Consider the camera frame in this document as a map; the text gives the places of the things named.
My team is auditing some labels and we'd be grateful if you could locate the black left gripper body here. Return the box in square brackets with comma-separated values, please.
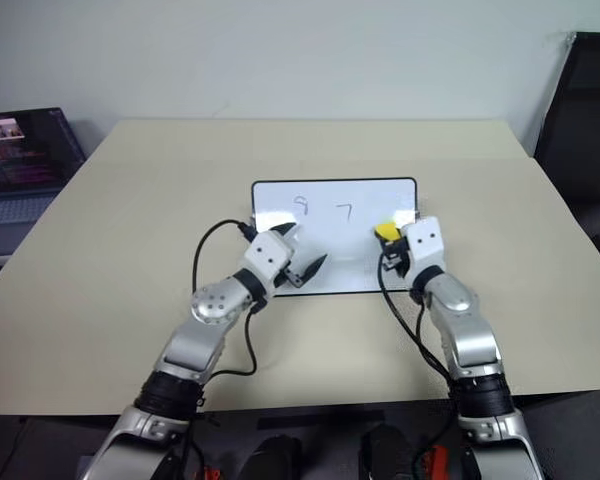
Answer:
[277, 233, 307, 290]

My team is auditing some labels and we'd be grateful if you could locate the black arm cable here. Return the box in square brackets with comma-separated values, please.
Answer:
[191, 219, 259, 377]
[376, 251, 454, 401]

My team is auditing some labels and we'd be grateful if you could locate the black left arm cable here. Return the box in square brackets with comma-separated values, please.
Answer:
[191, 219, 259, 377]

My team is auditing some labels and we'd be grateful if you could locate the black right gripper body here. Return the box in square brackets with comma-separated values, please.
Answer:
[381, 239, 412, 280]

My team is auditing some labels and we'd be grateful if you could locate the yellow whiteboard eraser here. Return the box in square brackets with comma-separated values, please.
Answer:
[373, 221, 404, 244]

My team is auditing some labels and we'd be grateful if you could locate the small black-framed whiteboard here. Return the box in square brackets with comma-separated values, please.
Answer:
[250, 176, 422, 297]

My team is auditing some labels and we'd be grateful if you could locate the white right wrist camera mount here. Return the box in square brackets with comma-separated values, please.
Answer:
[400, 216, 447, 275]

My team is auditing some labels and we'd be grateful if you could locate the dark rounded robot foot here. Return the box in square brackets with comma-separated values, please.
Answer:
[251, 433, 304, 480]
[359, 423, 414, 480]

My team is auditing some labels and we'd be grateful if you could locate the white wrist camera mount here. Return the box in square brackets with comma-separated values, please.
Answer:
[242, 230, 297, 290]
[400, 216, 447, 275]

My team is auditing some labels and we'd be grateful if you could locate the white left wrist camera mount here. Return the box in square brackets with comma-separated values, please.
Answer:
[242, 230, 297, 290]

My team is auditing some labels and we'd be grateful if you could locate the open grey laptop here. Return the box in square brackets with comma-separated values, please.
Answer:
[0, 106, 87, 257]

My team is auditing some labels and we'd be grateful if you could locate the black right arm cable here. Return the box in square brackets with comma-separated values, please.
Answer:
[376, 251, 454, 401]

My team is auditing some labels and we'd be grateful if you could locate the black office chair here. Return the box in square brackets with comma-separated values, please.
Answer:
[533, 31, 600, 282]

